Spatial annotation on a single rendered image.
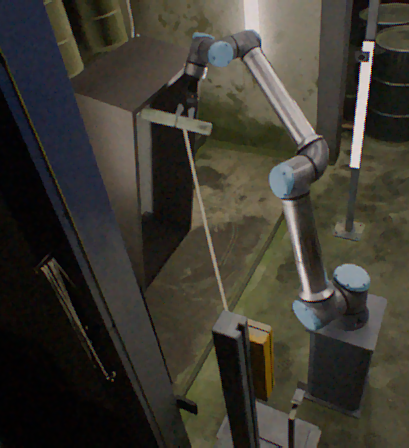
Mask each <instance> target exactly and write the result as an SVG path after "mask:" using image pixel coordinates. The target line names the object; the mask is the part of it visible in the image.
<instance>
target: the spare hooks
mask: <svg viewBox="0 0 409 448"><path fill-rule="evenodd" d="M54 251H55V250H54V249H51V250H50V251H48V252H47V254H45V255H44V256H43V259H42V260H41V261H40V262H39V263H38V264H36V265H34V266H32V269H33V270H34V272H35V273H37V274H38V273H39V272H38V271H37V269H38V270H43V271H44V275H45V277H46V278H47V280H48V282H49V283H50V285H51V287H52V289H53V290H54V292H55V293H56V295H57V297H58V299H59V301H60V303H61V305H62V307H63V309H64V311H65V313H66V315H67V317H68V319H69V320H70V323H71V326H72V328H73V330H74V331H75V333H76V335H77V337H78V339H79V341H80V342H81V345H82V346H83V347H84V349H85V351H86V353H87V355H88V357H89V359H90V361H91V363H92V365H93V366H94V368H95V369H96V365H95V363H96V362H98V364H99V366H100V368H101V370H102V371H103V373H104V375H105V377H106V379H107V380H109V381H110V382H112V383H113V382H114V380H113V379H112V380H110V379H109V377H111V378H112V377H114V376H115V375H116V373H115V371H113V374H112V375H109V374H107V373H106V372H105V371H104V369H103V367H102V365H101V364H100V362H99V360H98V358H97V356H96V352H95V350H97V349H99V348H100V347H99V346H98V347H97V348H96V347H92V344H93V342H92V341H90V342H89V339H88V338H87V336H86V334H85V332H84V330H87V329H88V327H87V325H86V326H85V327H83V326H82V325H81V323H80V321H79V319H78V318H77V316H76V313H75V311H74V309H73V307H72V305H71V302H70V297H69V295H68V293H67V291H66V288H65V285H64V282H63V280H62V277H61V274H60V271H59V269H60V270H61V271H62V273H63V274H64V275H65V276H66V278H67V279H68V280H69V282H70V284H71V285H72V286H73V287H74V289H75V290H76V291H77V292H78V293H79V294H80V295H81V293H80V292H79V290H78V289H77V288H76V286H75V285H74V284H73V282H72V281H71V280H70V279H69V276H68V275H67V274H66V272H65V271H64V270H63V269H62V268H61V266H59V265H58V263H57V262H56V261H55V259H54V257H53V255H52V254H53V253H54ZM49 257H50V258H49ZM48 262H49V263H48ZM46 264H47V265H49V266H50V268H51V270H52V272H53V274H54V276H55V277H56V280H57V282H58V284H59V286H60V288H61V290H60V289H59V287H58V286H57V284H56V282H55V280H54V278H53V276H52V275H51V273H50V271H49V270H48V268H47V266H45V265H46ZM40 266H42V267H40ZM58 268H59V269H58ZM47 272H48V273H47ZM48 274H49V275H48ZM49 276H50V277H49ZM50 278H51V279H52V281H53V283H54V285H55V286H56V288H57V290H58V292H59V293H60V295H61V296H62V298H63V300H64V302H65V304H66V306H67V307H68V309H69V310H70V313H69V311H68V310H67V307H66V306H65V304H64V303H63V301H62V299H61V297H60V295H59V294H58V293H57V291H56V289H55V287H54V285H53V283H52V281H51V279H50ZM61 291H62V292H63V293H62V292H61ZM63 294H64V295H63ZM81 296H82V295H81ZM70 314H71V316H72V318H73V319H72V318H71V316H70ZM73 320H74V321H73ZM75 328H76V329H75ZM76 330H77V331H76ZM77 332H78V333H77ZM81 332H82V333H81ZM78 334H79V335H80V336H79V335H78ZM82 334H83V336H84V338H85V340H86V341H85V340H84V338H83V336H82ZM80 337H81V339H80ZM81 340H82V341H81ZM82 342H83V343H82ZM87 345H89V348H90V349H91V350H92V351H93V353H94V355H95V357H96V359H93V357H92V356H91V354H90V352H89V349H88V347H87ZM94 362H95V363H94Z"/></svg>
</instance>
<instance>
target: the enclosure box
mask: <svg viewBox="0 0 409 448"><path fill-rule="evenodd" d="M139 35H140V36H137V35H135V36H134V37H132V38H131V39H129V40H128V41H126V42H125V43H123V44H122V45H121V46H120V47H118V48H117V49H115V50H114V51H112V52H111V53H109V54H108V55H105V56H103V57H102V58H100V59H99V60H97V61H96V62H95V63H94V64H92V65H91V66H89V67H87V68H86V69H84V70H83V71H81V72H80V73H78V74H77V75H75V76H74V77H72V78H71V79H70V83H71V86H72V89H73V92H74V95H75V98H76V101H77V104H78V107H79V109H80V112H81V115H82V118H83V121H84V124H85V127H86V130H87V133H88V135H89V138H90V141H91V144H92V147H93V150H94V153H95V159H96V161H97V164H98V167H99V170H100V173H101V176H102V179H103V182H104V185H105V187H106V190H107V193H108V196H109V199H110V202H111V205H112V208H113V211H114V213H115V216H116V219H117V222H118V225H119V228H120V231H121V234H122V240H123V242H124V245H125V248H126V251H127V254H128V257H129V260H130V263H131V266H132V268H133V271H134V274H135V277H136V280H137V283H138V286H140V287H142V290H143V293H144V294H145V293H146V292H147V291H148V288H149V286H150V285H151V284H152V282H153V281H154V280H155V278H156V277H157V275H158V274H159V273H160V271H161V270H162V269H163V267H165V265H166V264H167V263H168V261H169V260H170V258H171V257H172V256H173V254H174V252H175V250H176V249H177V247H178V246H179V245H180V243H181V242H182V241H183V240H184V239H185V237H186V236H187V235H188V233H189V232H190V231H191V229H192V213H193V198H194V183H195V181H194V177H193V173H192V168H191V164H190V160H189V156H188V151H187V147H186V142H185V138H184V134H183V130H182V129H179V128H176V127H175V126H174V127H172V126H168V125H164V124H160V123H156V122H151V121H148V120H144V119H141V118H140V117H139V115H138V113H139V112H140V111H141V110H142V109H143V108H144V107H148V108H153V109H157V110H161V111H165V112H169V113H173V114H175V101H176V100H177V98H178V96H179V95H180V91H181V88H186V84H187V81H188V79H187V78H185V75H186V74H185V73H184V69H185V66H184V64H186V61H187V57H188V54H189V50H190V49H188V48H185V47H181V46H178V45H174V44H172V43H168V42H165V41H161V40H158V39H154V38H151V37H148V36H145V35H141V34H139ZM186 132H187V136H188V140H189V145H190V150H191V154H192V159H193V162H194V167H196V152H197V136H198V133H196V132H192V131H188V130H186Z"/></svg>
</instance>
